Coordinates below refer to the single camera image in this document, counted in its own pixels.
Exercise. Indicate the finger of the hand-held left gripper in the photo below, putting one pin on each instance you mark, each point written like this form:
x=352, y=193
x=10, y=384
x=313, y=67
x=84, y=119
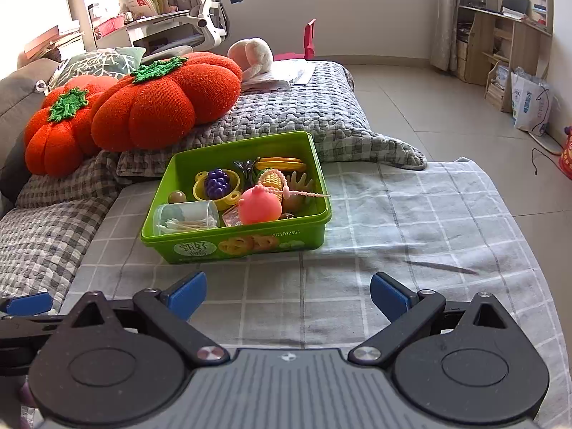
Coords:
x=27, y=327
x=29, y=304

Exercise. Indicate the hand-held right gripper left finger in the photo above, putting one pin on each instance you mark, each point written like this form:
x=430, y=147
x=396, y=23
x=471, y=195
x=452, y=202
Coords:
x=185, y=297

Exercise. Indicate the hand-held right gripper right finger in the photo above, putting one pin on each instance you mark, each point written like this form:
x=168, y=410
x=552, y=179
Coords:
x=393, y=297

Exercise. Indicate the green plastic box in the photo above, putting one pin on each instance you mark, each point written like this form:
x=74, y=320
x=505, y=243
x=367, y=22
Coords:
x=201, y=245

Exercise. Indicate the clear cotton swab jar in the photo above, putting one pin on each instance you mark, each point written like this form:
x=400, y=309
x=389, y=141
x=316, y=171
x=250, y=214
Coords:
x=187, y=216

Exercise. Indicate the pink cartoon card box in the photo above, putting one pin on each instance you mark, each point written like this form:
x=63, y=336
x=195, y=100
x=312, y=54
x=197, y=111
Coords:
x=230, y=216

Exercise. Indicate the tan octopus toy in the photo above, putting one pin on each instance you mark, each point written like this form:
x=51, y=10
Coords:
x=177, y=197
x=300, y=185

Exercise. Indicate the yellow toy bowl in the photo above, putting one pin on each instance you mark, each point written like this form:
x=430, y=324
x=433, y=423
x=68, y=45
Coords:
x=199, y=187

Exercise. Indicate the pink pig toy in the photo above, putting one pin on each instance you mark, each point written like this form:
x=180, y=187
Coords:
x=258, y=208

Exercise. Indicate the purple toy grapes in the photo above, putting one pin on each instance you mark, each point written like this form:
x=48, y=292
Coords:
x=217, y=183

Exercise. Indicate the yellow toy corn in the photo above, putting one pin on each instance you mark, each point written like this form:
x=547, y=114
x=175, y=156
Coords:
x=270, y=181

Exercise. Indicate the dark translucent hair claw clip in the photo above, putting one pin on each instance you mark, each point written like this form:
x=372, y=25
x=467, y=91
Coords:
x=246, y=166

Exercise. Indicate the orange yellow toy food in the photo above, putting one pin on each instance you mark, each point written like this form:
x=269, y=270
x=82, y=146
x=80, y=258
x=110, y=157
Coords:
x=279, y=161

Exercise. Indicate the grey checked blanket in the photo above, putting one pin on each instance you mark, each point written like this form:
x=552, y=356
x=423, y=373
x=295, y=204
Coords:
x=35, y=241

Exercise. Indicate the grey grid bed sheet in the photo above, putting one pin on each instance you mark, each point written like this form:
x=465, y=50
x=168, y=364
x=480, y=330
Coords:
x=393, y=223

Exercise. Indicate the grey checked pillow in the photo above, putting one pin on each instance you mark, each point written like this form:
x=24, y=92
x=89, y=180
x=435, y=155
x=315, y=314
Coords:
x=143, y=163

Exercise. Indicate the small orange pumpkin cushion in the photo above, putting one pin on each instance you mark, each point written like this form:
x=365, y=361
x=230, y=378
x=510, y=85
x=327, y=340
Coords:
x=58, y=138

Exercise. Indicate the grey sofa backrest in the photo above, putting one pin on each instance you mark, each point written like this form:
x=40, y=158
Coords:
x=18, y=111

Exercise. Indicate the large orange pumpkin cushion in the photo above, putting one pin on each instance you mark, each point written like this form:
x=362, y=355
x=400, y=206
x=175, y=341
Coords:
x=165, y=102

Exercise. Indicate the grey quilted blanket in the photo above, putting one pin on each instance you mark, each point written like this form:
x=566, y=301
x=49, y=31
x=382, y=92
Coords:
x=321, y=111

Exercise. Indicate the red printed bag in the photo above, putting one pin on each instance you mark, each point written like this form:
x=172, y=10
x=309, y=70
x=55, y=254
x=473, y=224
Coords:
x=566, y=152

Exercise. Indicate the white paper bag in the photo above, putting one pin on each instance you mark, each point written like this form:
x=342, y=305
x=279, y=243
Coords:
x=531, y=102

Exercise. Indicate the green leaf pattern pillow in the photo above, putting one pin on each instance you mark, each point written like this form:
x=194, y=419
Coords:
x=98, y=65

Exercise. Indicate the pink white plush toy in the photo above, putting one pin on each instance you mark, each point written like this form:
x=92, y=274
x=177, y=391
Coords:
x=252, y=56

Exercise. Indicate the stack of books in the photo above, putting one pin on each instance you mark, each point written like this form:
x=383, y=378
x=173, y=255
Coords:
x=53, y=42

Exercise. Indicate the wooden desk shelf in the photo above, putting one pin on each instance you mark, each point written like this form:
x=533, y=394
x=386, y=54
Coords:
x=500, y=49

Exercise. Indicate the red plastic stool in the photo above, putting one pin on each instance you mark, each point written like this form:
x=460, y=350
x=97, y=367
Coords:
x=308, y=38

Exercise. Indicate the white desk with shelves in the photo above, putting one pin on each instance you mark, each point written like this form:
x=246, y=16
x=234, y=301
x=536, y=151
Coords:
x=134, y=27

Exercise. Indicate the pink plastic basket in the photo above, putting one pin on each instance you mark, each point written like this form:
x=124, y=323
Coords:
x=111, y=24

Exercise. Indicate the white office chair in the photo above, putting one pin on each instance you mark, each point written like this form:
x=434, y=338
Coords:
x=210, y=13

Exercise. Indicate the beige curtain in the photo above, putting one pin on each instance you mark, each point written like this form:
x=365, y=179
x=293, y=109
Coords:
x=447, y=13

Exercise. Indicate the colourful books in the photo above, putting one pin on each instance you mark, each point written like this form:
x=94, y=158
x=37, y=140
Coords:
x=147, y=3

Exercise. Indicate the black laptop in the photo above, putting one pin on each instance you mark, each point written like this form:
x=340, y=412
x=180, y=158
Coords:
x=515, y=5

